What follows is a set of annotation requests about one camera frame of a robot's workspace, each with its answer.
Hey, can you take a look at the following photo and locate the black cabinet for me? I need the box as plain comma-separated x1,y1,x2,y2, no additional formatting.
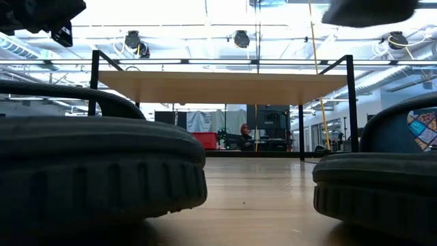
246,104,292,152

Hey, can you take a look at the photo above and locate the black ceiling fixture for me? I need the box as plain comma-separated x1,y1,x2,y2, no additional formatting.
137,41,151,59
387,31,409,51
124,29,141,50
233,29,251,49

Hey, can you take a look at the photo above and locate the red plastic bin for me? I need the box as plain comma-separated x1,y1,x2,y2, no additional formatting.
191,131,219,150

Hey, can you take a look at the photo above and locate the grey tarp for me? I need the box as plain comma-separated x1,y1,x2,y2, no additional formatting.
186,109,247,133

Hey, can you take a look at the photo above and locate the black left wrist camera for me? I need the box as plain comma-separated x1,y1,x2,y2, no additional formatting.
50,20,74,48

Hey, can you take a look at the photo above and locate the black rubber slide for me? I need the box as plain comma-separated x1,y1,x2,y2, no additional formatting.
312,92,437,245
0,79,208,246

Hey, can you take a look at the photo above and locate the colourful patterned panel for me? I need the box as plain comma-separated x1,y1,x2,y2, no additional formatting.
406,108,437,152

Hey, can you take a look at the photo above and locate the thin yellow pole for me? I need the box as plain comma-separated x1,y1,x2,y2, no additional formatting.
254,104,259,152

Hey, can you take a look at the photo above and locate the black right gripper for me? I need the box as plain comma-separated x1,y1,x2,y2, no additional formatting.
322,0,420,29

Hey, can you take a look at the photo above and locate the black ceiling pole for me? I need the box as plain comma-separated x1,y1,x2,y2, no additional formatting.
254,0,262,74

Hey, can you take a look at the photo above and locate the black metal rig frame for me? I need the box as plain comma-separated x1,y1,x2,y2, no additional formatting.
204,150,342,159

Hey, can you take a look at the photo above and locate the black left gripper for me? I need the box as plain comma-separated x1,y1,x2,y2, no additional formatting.
0,0,87,35

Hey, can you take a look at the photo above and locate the wooden shelf with black legs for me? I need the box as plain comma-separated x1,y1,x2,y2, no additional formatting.
87,49,359,162

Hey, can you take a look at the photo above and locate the black panel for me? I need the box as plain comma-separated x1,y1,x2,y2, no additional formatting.
154,111,188,131

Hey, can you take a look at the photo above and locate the person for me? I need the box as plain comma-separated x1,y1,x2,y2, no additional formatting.
238,122,255,151

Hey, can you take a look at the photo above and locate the long yellow cable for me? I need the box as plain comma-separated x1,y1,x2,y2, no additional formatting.
308,0,331,151

